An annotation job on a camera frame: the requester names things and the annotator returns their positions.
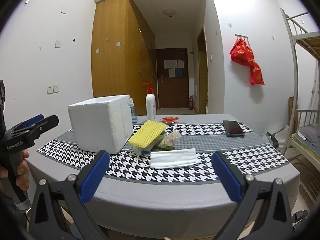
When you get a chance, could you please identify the red snack packet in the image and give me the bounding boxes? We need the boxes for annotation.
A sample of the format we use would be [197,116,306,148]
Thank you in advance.
[161,116,179,125]

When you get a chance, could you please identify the ceiling lamp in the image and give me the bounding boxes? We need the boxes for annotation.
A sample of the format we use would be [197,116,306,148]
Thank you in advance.
[163,9,176,18]

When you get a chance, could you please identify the white lotion pump bottle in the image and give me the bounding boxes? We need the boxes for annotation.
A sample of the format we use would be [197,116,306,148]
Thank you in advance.
[144,82,156,121]

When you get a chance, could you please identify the wooden wardrobe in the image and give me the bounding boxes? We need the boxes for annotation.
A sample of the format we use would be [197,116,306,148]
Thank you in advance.
[91,0,156,115]

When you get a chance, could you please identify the houndstooth grey tablecloth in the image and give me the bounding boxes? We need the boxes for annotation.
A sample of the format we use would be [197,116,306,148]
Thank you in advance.
[26,114,301,239]

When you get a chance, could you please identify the wooden side door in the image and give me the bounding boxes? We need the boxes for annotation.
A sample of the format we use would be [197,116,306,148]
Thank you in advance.
[197,27,208,114]

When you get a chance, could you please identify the dark brown entrance door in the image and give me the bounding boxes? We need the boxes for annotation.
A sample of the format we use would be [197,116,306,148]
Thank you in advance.
[156,48,189,108]

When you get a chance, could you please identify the white wall switch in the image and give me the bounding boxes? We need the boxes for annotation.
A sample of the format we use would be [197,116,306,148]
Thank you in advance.
[55,40,61,48]

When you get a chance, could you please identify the metal bunk bed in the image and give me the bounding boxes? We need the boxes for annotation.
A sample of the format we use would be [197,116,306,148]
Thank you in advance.
[280,9,319,205]

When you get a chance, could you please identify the wall coat hook rail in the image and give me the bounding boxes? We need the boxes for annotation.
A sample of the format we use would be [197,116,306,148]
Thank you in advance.
[235,34,249,43]

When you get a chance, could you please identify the black smartphone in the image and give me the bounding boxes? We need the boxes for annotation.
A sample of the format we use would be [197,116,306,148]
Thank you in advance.
[223,120,245,138]

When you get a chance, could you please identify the white folded face mask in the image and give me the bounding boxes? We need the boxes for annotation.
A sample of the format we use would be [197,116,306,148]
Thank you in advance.
[150,148,201,170]

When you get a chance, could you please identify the blue surgical face mask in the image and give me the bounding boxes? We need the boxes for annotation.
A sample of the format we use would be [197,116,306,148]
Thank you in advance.
[133,144,153,155]

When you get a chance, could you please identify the blue spray bottle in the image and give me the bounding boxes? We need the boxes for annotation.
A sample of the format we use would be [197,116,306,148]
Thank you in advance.
[129,98,138,124]

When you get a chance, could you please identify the person's left hand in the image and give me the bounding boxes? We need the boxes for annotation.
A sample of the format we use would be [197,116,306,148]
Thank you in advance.
[0,150,30,197]

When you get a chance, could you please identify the yellow foam fruit net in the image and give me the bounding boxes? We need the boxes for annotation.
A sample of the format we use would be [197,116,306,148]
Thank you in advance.
[128,120,167,148]

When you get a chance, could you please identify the white styrofoam box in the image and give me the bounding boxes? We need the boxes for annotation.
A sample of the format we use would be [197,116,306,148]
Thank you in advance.
[67,94,133,154]

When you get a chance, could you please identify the red hanging bag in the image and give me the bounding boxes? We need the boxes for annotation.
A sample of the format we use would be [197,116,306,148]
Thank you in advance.
[229,38,265,86]

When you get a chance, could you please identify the floral plastic bag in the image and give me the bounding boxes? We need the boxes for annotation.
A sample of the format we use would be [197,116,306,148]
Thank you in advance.
[152,131,181,151]

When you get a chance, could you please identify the red fire extinguisher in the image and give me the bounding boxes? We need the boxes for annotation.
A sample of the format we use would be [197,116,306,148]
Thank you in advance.
[188,95,194,110]

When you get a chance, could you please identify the white wall socket pair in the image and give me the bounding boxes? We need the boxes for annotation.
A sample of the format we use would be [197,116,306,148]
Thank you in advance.
[47,84,60,94]

